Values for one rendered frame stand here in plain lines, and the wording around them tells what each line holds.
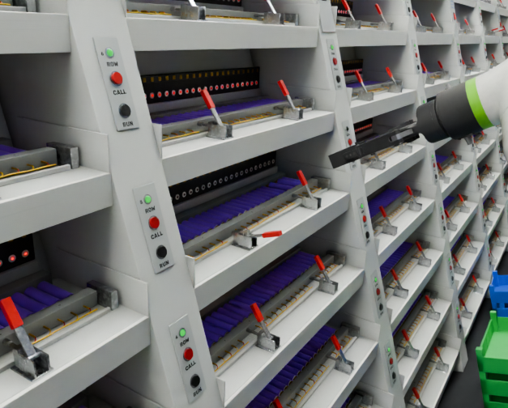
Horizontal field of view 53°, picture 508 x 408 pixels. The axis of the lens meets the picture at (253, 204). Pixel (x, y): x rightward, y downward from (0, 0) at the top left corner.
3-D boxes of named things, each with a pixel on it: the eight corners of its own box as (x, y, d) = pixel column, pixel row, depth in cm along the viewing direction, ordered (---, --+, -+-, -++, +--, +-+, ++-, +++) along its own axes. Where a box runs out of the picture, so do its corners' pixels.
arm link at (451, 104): (470, 74, 93) (459, 78, 86) (493, 133, 94) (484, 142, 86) (437, 88, 97) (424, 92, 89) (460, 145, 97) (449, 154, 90)
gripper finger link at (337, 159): (364, 157, 102) (362, 157, 101) (335, 167, 106) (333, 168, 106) (358, 142, 102) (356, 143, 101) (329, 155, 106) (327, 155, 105)
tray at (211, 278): (348, 210, 126) (352, 172, 123) (194, 315, 78) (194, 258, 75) (278, 193, 136) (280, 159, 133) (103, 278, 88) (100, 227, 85)
